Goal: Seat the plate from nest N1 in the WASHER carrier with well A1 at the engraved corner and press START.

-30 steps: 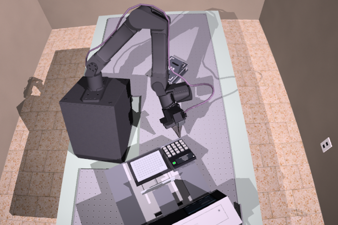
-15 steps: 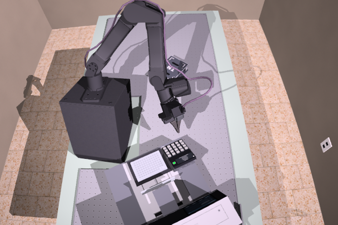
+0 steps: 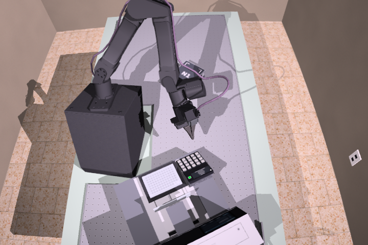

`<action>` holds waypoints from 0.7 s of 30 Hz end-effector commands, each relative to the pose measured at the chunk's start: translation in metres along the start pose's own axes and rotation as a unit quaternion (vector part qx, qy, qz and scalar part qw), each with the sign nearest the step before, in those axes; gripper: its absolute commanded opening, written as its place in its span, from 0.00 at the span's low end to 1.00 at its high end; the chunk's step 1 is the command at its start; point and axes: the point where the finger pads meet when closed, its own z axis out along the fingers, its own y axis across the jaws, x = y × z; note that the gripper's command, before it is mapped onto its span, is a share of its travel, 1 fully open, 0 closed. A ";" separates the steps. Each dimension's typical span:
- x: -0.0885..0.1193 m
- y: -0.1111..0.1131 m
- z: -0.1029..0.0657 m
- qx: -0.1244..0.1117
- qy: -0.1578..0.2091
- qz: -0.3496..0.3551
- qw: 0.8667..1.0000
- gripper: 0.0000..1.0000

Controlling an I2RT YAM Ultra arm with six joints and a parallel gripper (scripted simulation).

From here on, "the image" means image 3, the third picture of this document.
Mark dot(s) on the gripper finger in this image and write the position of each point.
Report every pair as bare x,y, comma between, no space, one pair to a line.
192,130
188,130

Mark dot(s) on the white microplate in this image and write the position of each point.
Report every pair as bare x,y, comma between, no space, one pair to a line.
161,180

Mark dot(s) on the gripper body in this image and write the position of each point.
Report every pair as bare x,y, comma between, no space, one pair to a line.
178,124

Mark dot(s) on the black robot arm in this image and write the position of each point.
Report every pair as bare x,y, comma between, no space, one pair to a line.
179,90

